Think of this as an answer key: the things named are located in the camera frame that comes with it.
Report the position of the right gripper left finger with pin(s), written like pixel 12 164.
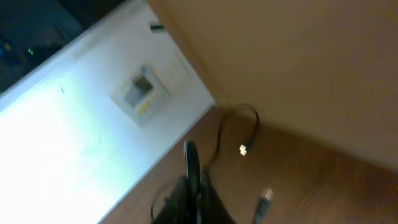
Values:
pixel 175 206

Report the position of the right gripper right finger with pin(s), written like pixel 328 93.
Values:
pixel 212 209

